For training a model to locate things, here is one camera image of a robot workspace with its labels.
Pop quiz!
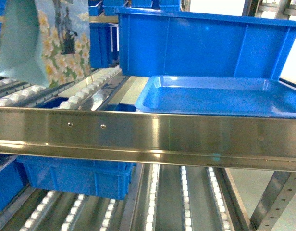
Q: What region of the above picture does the flower gift bag with figures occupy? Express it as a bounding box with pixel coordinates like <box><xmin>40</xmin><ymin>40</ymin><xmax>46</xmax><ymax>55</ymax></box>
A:
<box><xmin>0</xmin><ymin>0</ymin><xmax>92</xmax><ymax>87</ymax></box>

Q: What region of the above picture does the blue plastic tray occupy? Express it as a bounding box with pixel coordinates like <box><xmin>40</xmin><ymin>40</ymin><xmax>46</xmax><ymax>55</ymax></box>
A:
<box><xmin>135</xmin><ymin>76</ymin><xmax>296</xmax><ymax>119</ymax></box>

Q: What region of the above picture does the large blue crate behind tray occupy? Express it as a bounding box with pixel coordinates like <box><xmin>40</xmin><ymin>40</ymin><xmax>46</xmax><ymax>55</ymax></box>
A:
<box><xmin>115</xmin><ymin>7</ymin><xmax>296</xmax><ymax>79</ymax></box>

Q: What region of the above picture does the blue crate lower shelf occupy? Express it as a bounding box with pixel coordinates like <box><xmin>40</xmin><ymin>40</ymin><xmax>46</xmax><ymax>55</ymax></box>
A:
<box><xmin>17</xmin><ymin>155</ymin><xmax>135</xmax><ymax>200</ymax></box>

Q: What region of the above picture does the blue crate shelf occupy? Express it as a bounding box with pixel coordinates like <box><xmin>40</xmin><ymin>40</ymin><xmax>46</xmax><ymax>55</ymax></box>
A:
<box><xmin>90</xmin><ymin>23</ymin><xmax>119</xmax><ymax>68</ymax></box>
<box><xmin>17</xmin><ymin>155</ymin><xmax>135</xmax><ymax>200</ymax></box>

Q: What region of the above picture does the blue crate left upper shelf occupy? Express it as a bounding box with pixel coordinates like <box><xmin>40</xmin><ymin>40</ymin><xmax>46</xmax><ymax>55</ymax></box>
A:
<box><xmin>90</xmin><ymin>23</ymin><xmax>119</xmax><ymax>68</ymax></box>

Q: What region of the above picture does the stainless steel shelf rail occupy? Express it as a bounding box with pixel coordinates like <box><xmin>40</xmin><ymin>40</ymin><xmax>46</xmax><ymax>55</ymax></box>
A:
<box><xmin>0</xmin><ymin>107</ymin><xmax>296</xmax><ymax>172</ymax></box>

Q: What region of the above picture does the perforated steel rack post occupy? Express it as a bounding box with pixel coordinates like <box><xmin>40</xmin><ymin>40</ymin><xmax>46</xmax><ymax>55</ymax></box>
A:
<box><xmin>250</xmin><ymin>171</ymin><xmax>296</xmax><ymax>231</ymax></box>

